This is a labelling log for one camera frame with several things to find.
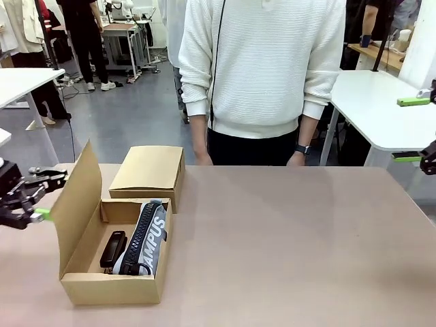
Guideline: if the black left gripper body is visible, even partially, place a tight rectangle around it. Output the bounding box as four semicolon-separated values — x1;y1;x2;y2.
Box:
0;162;24;205

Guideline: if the black stapler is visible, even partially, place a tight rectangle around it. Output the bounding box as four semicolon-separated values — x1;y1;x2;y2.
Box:
98;230;129;273

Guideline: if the small brown cardboard box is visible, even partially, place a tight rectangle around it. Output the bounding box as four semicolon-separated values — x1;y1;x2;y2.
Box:
108;145;187;215

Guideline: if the grey zip pencil case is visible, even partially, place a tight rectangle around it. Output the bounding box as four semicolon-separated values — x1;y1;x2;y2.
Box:
114;199;170;277

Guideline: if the large brown cardboard box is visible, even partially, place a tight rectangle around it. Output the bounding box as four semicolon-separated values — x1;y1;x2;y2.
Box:
50;138;174;307

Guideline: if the person's right forearm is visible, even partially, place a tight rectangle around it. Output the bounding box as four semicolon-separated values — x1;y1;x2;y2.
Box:
189;114;209;154

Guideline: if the person's left forearm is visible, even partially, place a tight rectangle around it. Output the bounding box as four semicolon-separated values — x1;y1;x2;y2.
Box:
296;114;320;147

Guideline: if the person's left hand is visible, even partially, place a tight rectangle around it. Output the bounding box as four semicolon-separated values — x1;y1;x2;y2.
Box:
285;153;307;167

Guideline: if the person's right hand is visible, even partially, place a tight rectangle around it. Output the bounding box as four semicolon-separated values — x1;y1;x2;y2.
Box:
196;149;215;167

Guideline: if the large white table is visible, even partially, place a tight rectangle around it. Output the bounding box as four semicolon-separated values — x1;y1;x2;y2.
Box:
322;69;436;202

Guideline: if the wooden-top table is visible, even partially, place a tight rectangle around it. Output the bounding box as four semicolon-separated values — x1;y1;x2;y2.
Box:
347;40;415;73

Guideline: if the black slanted stand pole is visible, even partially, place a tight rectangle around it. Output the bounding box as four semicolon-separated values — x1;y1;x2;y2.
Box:
372;0;399;72

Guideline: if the white cylinder container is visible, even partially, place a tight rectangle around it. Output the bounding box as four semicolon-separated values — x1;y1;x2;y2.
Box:
399;29;414;52

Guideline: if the bystander in grey top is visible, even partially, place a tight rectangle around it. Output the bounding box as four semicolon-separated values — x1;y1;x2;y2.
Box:
391;0;423;33

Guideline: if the white table with rounded corner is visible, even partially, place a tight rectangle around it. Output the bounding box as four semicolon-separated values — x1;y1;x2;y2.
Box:
0;67;66;164

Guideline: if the bystander in dark top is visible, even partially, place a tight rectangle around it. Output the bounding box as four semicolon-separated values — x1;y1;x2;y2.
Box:
342;0;388;71

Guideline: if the black tripod pole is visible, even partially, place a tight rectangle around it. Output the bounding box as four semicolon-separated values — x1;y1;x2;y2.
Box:
33;0;61;71

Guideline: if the bystander in black clothes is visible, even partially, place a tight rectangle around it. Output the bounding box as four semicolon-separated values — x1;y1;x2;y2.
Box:
63;0;116;92

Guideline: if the person in white sweater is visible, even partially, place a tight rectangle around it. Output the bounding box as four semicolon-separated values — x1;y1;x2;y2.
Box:
177;0;347;167

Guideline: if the bystander in cream jacket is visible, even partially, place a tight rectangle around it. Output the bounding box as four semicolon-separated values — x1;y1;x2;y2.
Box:
0;0;72;125

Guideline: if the bystander in white top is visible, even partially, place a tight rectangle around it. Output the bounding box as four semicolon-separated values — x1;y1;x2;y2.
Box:
158;0;188;123

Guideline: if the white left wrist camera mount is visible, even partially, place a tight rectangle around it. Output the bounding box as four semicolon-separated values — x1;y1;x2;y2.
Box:
0;127;13;149

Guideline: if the black floor cable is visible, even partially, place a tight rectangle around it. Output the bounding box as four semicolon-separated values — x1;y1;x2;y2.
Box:
63;88;76;163

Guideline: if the brown-top desk white frame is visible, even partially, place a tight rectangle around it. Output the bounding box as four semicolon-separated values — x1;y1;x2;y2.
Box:
50;20;161;84

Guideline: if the black lanyard cord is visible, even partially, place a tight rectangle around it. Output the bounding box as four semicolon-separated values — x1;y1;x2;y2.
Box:
209;0;228;122

